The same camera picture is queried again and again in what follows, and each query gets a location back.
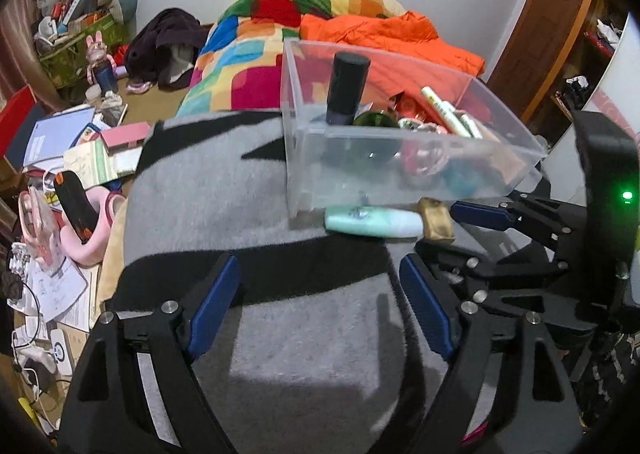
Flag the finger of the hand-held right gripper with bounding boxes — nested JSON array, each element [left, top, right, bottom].
[[450, 191, 592, 257], [414, 238, 593, 305]]

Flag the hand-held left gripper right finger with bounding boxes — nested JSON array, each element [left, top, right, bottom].
[[399, 253, 586, 454]]

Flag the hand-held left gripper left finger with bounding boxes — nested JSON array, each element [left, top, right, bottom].
[[57, 251, 242, 454]]

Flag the mint bottle with gold cap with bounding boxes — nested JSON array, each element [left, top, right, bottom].
[[324, 198, 457, 241]]

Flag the white printed tube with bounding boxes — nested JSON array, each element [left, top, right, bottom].
[[420, 86, 473, 139]]

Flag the clear plastic box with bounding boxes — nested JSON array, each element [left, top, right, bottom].
[[280, 38, 547, 219]]

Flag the small white tube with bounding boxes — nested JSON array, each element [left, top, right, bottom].
[[457, 114, 486, 141]]

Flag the grey and black blanket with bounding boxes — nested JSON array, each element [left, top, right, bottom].
[[107, 108, 506, 454]]

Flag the red packet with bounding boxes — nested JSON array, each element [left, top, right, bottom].
[[397, 94, 433, 121]]

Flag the dark green bottle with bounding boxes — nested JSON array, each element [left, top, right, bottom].
[[352, 111, 401, 129]]

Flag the white paper sheets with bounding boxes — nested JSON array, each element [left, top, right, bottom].
[[27, 259, 91, 319]]

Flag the white charger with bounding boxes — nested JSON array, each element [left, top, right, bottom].
[[47, 329, 76, 377]]

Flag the brown wooden door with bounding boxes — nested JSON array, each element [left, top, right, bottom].
[[487, 0, 601, 99]]

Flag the black and orange device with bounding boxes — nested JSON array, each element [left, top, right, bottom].
[[52, 171, 101, 245]]

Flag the black cylindrical bottle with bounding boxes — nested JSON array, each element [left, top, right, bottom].
[[326, 52, 372, 127]]

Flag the green and white book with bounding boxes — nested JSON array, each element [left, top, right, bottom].
[[65, 139, 121, 187]]

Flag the pink book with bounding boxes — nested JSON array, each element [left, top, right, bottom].
[[100, 121, 153, 155]]

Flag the clear pink bag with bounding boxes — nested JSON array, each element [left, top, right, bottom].
[[17, 184, 66, 269]]

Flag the orange down jacket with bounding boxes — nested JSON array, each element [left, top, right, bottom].
[[299, 10, 487, 99]]

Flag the blue and white notebook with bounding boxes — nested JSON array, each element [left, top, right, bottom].
[[22, 106, 96, 169]]

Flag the colourful patchwork blanket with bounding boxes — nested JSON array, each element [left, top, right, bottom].
[[177, 0, 408, 117]]

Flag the bunny figure toy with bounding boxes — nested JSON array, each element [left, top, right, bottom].
[[85, 34, 118, 93]]

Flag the red box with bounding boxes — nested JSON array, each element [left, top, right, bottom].
[[0, 86, 38, 155]]

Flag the dark clothes pile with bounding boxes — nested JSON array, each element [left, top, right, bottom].
[[125, 8, 208, 87]]

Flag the green storage box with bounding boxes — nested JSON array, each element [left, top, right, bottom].
[[35, 14, 126, 89]]

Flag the striped pink curtain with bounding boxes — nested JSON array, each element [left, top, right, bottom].
[[0, 0, 58, 104]]

